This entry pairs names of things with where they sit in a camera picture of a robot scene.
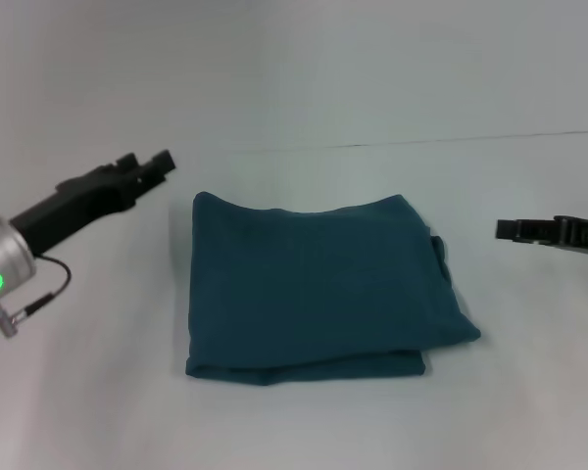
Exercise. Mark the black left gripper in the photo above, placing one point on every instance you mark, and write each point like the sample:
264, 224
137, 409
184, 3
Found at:
73, 205

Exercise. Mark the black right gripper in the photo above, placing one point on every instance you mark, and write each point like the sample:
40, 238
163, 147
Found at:
585, 235

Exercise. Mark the blue teal shirt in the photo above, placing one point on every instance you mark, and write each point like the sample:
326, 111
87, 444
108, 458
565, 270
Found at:
323, 294

